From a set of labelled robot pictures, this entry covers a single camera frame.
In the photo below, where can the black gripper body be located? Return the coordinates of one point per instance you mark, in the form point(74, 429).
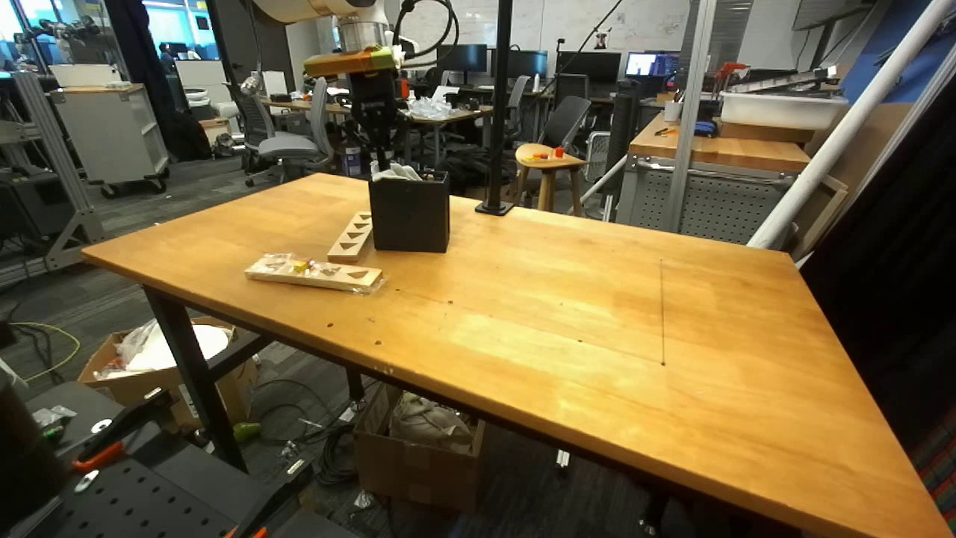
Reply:
point(376, 107)

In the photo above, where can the black basket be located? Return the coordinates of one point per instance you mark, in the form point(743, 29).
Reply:
point(411, 214)

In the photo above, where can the wooden board with triangle cutouts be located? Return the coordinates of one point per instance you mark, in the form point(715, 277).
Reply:
point(350, 238)

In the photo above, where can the grey office chair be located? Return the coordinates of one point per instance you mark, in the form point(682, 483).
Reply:
point(286, 145)

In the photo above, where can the black vertical pole stand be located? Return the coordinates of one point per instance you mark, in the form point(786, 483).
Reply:
point(499, 108)

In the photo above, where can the wooden puzzle board with pieces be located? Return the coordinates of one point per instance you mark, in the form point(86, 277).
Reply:
point(316, 274)

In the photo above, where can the round wooden stool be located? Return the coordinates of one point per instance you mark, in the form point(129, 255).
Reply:
point(544, 156)

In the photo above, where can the dark office chair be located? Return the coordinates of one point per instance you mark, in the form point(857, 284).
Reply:
point(565, 122)

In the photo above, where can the white cabinet on wheels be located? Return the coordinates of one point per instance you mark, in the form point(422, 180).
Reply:
point(110, 129)

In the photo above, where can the lit computer monitor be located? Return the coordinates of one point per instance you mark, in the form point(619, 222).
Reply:
point(650, 63)

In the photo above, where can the black table leg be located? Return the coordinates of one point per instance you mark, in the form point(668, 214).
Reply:
point(195, 377)

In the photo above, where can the grey vertical pillar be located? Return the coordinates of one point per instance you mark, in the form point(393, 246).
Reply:
point(692, 99)

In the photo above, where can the brown cardboard box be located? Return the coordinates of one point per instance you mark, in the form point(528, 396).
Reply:
point(419, 464)

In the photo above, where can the cardboard box with white bag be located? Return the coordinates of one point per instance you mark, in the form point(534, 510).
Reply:
point(138, 376)

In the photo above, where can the wooden top workbench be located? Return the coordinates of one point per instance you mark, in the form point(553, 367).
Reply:
point(722, 151)

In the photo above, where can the grey metal rack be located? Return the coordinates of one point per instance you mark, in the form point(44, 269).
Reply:
point(39, 180)

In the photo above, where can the white plastic bin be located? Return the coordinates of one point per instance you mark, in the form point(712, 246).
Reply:
point(780, 108)

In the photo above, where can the black pegboard panel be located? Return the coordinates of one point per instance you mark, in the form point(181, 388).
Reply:
point(150, 498)

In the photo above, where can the white diagonal pole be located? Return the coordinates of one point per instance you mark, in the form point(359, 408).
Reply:
point(846, 122)

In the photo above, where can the orange green wrist mount plate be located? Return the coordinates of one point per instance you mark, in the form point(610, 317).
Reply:
point(349, 62)

